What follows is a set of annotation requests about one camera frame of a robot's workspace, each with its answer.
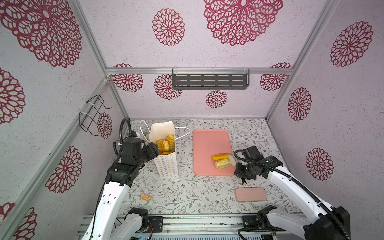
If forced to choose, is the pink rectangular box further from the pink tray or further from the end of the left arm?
the end of the left arm

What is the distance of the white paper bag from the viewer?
733mm

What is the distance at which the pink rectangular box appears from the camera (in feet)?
2.70

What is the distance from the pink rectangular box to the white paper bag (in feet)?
1.22
